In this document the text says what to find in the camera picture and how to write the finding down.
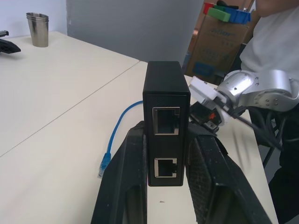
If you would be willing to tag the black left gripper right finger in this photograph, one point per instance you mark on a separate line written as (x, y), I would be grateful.
(222, 186)

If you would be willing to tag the brown cardboard box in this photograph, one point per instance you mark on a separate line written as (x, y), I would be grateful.
(217, 51)

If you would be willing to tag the stacked steel cups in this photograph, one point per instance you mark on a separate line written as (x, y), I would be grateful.
(39, 31)

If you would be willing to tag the person in white shirt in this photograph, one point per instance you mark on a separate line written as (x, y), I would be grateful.
(275, 42)

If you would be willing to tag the red plastic block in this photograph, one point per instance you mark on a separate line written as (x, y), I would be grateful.
(206, 8)

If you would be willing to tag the black angular plastic object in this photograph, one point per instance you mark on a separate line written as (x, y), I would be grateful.
(7, 47)

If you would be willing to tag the small black network box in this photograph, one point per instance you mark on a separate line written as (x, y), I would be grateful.
(166, 93)

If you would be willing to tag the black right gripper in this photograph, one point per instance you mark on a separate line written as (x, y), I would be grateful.
(203, 115)

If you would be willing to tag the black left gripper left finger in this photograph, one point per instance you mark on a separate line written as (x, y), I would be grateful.
(121, 186)

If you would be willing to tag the blue plastic bin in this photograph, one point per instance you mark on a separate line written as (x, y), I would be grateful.
(239, 16)

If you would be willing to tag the green plastic block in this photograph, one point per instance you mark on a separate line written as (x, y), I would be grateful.
(219, 14)

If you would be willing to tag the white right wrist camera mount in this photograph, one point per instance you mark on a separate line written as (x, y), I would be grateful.
(203, 89)

